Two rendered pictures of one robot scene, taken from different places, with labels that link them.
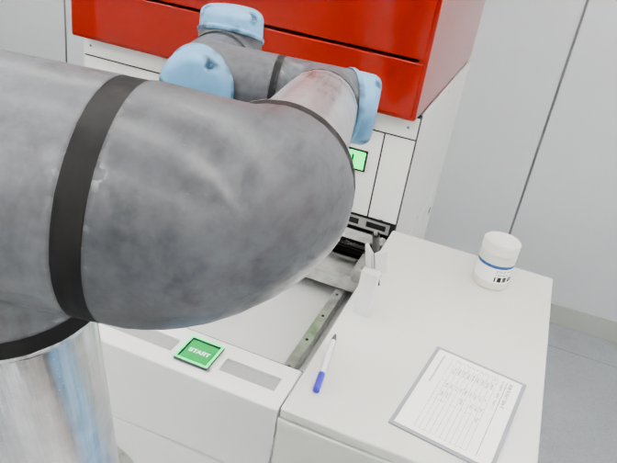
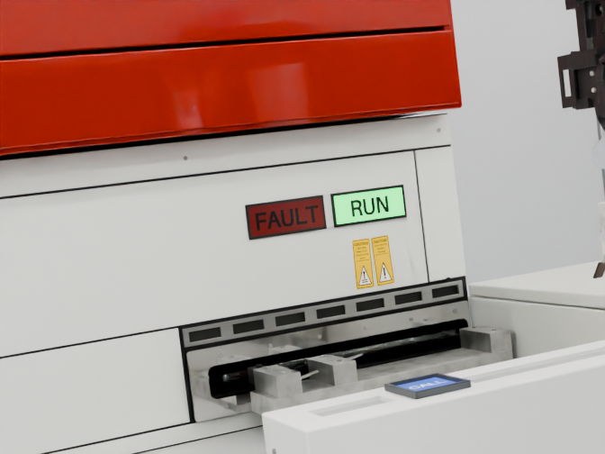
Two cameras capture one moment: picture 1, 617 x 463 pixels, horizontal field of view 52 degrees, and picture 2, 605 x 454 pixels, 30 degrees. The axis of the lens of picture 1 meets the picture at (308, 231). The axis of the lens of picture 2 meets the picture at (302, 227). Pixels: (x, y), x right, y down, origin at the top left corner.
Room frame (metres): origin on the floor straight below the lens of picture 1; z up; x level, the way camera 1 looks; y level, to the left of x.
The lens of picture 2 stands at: (0.15, 1.09, 1.17)
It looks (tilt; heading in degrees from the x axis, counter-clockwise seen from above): 3 degrees down; 319
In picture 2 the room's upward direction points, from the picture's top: 7 degrees counter-clockwise
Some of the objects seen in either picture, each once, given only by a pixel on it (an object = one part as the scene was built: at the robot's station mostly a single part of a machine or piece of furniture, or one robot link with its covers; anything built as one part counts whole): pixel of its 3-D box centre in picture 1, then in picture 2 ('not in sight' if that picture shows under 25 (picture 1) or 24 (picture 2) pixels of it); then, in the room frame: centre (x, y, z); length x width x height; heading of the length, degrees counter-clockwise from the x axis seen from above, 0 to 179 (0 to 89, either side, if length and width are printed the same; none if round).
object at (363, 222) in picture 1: (297, 202); (329, 312); (1.32, 0.03, 0.96); 0.44 x 0.01 x 0.02; 73
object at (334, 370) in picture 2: not in sight; (331, 368); (1.26, 0.10, 0.89); 0.08 x 0.03 x 0.03; 163
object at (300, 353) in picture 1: (313, 333); not in sight; (1.01, -0.04, 0.84); 0.50 x 0.02 x 0.03; 163
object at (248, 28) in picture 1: (228, 56); not in sight; (0.76, 0.13, 1.41); 0.09 x 0.08 x 0.11; 176
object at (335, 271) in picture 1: (292, 256); (385, 380); (1.23, 0.03, 0.87); 0.36 x 0.08 x 0.03; 73
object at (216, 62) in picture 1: (221, 80); not in sight; (0.66, 0.12, 1.40); 0.11 x 0.11 x 0.08; 86
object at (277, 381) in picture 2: not in sight; (276, 380); (1.28, 0.18, 0.89); 0.08 x 0.03 x 0.03; 163
